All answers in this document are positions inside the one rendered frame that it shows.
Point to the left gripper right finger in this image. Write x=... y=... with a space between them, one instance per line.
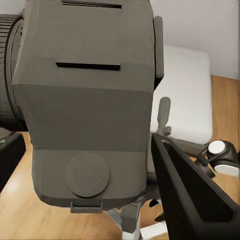
x=194 y=205

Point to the digital camera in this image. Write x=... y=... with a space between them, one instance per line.
x=80 y=76

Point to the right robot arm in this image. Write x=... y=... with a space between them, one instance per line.
x=222 y=156

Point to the camera tripod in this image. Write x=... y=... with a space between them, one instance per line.
x=128 y=218

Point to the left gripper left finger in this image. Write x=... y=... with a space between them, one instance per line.
x=12 y=149

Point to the bed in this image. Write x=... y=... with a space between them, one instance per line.
x=187 y=82

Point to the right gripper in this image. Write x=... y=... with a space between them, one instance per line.
x=162 y=216

